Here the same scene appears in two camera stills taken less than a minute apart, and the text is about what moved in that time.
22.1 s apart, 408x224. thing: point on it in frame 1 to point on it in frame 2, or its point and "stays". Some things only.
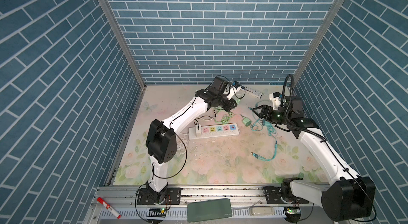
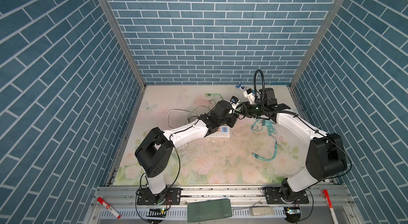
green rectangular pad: (209, 209) stays
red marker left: (109, 207) stays
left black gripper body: (222, 101) to (229, 120)
